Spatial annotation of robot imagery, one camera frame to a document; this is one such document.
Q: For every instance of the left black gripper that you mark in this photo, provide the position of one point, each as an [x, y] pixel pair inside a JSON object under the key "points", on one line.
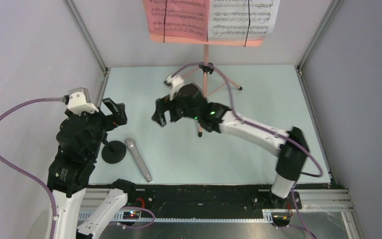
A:
{"points": [[119, 115]]}

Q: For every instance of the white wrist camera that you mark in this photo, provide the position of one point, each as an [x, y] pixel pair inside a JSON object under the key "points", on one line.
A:
{"points": [[79, 102], [174, 83]]}

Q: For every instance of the white sheet music page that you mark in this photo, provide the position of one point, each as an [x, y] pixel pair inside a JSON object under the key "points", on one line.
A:
{"points": [[241, 20]]}

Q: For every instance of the aluminium frame post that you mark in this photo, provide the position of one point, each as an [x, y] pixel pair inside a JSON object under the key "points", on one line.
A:
{"points": [[324, 23], [81, 26]]}

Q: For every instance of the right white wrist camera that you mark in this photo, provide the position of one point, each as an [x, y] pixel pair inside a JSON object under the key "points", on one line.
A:
{"points": [[174, 83]]}

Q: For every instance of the left aluminium frame post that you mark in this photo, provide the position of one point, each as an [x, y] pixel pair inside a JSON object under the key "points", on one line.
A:
{"points": [[81, 26]]}

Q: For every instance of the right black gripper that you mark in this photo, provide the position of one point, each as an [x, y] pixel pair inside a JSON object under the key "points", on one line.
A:
{"points": [[162, 105]]}

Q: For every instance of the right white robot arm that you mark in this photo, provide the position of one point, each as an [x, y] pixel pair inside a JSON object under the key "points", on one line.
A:
{"points": [[289, 146]]}

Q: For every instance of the right aluminium frame post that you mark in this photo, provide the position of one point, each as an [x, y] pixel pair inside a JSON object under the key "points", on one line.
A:
{"points": [[324, 23]]}

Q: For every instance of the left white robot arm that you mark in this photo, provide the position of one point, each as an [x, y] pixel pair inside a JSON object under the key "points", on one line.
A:
{"points": [[80, 136]]}

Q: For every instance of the grey metal microphone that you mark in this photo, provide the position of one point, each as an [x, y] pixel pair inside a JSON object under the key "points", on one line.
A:
{"points": [[132, 146]]}

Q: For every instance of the white slotted cable duct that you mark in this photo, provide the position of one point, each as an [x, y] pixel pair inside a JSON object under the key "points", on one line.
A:
{"points": [[121, 217]]}

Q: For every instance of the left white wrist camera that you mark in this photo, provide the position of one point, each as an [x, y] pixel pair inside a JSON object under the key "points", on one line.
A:
{"points": [[79, 102]]}

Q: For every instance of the pink paper sheet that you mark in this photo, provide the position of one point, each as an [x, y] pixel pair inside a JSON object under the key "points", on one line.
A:
{"points": [[178, 18]]}

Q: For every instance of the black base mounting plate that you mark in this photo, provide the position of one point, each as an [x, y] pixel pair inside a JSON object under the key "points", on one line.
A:
{"points": [[212, 201]]}

